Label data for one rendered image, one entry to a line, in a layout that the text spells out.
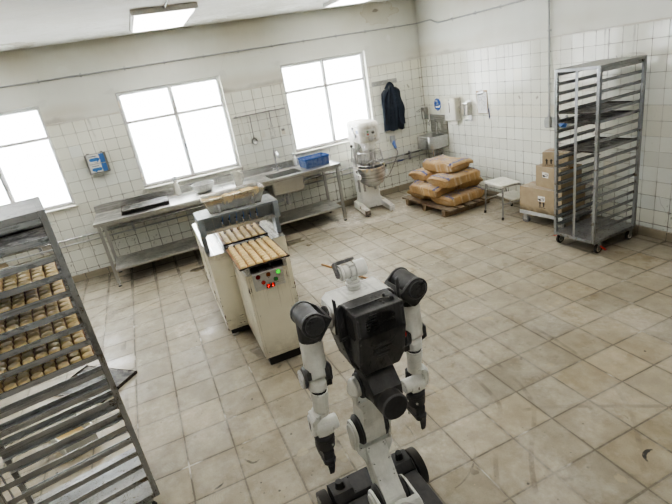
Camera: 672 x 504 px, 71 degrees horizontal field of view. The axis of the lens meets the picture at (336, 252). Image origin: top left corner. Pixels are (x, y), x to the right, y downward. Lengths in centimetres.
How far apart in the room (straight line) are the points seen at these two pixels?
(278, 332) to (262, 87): 438
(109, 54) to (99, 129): 96
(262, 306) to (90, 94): 429
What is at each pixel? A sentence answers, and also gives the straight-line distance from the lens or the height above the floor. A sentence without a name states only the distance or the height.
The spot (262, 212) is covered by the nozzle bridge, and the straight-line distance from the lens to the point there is 434.
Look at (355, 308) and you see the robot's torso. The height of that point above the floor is 136.
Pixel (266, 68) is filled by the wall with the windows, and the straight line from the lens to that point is 740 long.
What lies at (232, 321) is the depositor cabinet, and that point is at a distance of 452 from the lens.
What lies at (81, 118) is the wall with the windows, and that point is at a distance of 714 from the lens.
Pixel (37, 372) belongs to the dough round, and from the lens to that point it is 275.
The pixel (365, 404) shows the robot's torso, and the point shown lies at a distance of 216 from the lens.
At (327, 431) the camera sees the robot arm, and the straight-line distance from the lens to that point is 212.
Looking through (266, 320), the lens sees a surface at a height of 43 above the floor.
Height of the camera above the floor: 218
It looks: 21 degrees down
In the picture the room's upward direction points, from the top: 10 degrees counter-clockwise
